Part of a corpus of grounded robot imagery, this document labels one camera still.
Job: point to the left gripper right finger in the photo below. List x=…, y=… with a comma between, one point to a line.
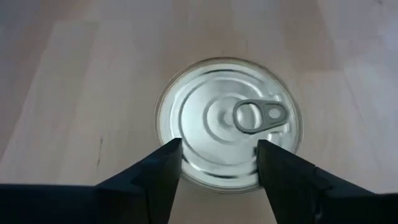
x=289, y=193

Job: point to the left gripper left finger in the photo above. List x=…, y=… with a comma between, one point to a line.
x=149, y=193

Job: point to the blue pink salmon can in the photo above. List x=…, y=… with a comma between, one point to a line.
x=217, y=93

